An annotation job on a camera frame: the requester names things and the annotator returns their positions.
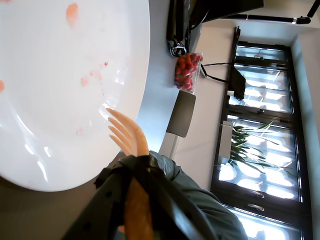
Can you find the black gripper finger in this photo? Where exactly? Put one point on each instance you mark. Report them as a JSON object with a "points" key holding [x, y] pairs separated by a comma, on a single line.
{"points": [[172, 212], [100, 205]]}

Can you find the orange plastic fork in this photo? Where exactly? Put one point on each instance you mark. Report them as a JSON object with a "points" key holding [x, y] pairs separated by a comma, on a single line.
{"points": [[137, 140]]}

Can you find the right forearm in green sleeve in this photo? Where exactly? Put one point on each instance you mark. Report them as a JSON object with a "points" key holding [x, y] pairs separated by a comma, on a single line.
{"points": [[200, 205]]}

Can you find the white planter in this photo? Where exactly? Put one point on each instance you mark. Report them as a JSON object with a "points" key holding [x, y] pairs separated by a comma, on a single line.
{"points": [[226, 140]]}

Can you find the black framed window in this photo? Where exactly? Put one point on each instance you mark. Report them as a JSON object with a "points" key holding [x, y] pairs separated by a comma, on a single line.
{"points": [[262, 85], [280, 180], [262, 230]]}

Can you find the green leafy plant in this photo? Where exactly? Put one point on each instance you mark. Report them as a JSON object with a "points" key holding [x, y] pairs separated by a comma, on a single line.
{"points": [[241, 143]]}

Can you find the dark grey chair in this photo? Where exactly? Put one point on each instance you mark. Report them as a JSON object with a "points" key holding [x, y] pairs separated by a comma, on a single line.
{"points": [[181, 115]]}

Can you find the white round plate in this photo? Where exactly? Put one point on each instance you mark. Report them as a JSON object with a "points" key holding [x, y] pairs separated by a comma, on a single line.
{"points": [[50, 100]]}

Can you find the clear punnet of strawberries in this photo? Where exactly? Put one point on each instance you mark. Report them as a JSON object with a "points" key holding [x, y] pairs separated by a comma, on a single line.
{"points": [[186, 72]]}

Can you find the black hanging bag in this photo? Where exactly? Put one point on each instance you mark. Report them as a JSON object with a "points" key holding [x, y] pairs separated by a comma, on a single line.
{"points": [[237, 82]]}

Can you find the black upright device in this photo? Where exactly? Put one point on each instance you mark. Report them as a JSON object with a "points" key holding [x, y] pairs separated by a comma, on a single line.
{"points": [[177, 17]]}

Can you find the black monitor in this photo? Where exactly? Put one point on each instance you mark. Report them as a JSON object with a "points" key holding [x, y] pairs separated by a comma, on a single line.
{"points": [[225, 7]]}

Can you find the black boom pole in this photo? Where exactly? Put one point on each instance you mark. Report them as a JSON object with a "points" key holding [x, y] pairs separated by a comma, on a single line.
{"points": [[270, 17]]}

